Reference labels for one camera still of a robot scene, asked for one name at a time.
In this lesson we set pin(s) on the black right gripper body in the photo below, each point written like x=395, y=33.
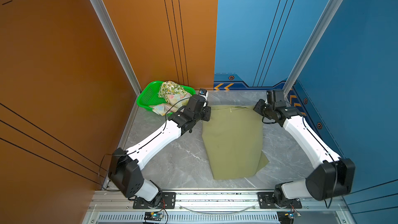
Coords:
x=264, y=109

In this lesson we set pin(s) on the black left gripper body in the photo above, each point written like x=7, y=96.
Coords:
x=203, y=115

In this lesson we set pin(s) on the pastel floral skirt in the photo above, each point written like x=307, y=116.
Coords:
x=173, y=103

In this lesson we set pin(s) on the olive green skirt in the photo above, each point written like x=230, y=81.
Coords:
x=233, y=138

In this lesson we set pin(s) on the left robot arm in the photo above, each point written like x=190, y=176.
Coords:
x=125, y=169

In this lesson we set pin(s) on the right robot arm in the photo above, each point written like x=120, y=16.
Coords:
x=332, y=175

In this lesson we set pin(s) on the lemon print skirt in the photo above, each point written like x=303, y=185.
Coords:
x=170, y=87

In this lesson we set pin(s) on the green plastic basket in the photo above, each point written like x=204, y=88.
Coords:
x=149, y=96

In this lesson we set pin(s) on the right circuit board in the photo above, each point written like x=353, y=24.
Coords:
x=288, y=217

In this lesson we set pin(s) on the circuit board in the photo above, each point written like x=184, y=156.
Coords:
x=154, y=218
x=288, y=217

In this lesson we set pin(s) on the left circuit board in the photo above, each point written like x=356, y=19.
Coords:
x=154, y=218

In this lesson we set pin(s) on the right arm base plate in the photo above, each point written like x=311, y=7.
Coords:
x=269, y=200

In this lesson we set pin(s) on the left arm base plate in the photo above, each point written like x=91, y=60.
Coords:
x=164, y=200

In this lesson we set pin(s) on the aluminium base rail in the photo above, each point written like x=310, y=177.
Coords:
x=214, y=206

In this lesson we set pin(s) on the aluminium corner post right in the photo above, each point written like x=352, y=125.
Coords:
x=326, y=17

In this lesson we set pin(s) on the aluminium corner post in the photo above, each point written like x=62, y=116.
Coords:
x=326, y=17
x=110, y=30

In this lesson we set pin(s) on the aluminium corner post left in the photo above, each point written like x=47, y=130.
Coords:
x=110, y=30

